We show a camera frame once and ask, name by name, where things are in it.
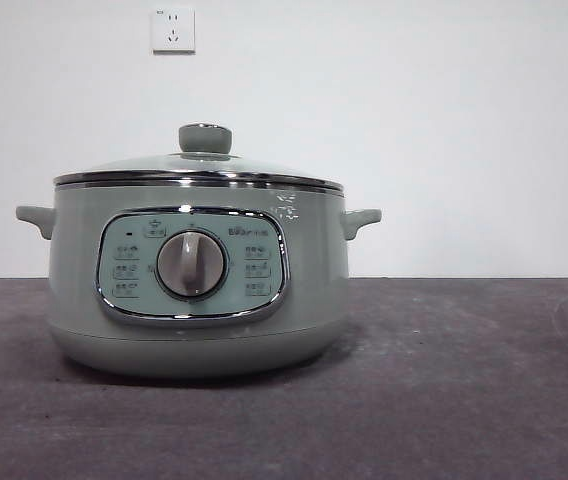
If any green electric cooking pot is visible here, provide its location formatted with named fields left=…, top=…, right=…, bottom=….
left=15, top=173, right=383, bottom=378

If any white wall socket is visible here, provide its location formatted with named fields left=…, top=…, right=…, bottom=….
left=151, top=6, right=197, bottom=55

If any glass lid with green knob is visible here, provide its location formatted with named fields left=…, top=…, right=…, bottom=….
left=53, top=121, right=344, bottom=191

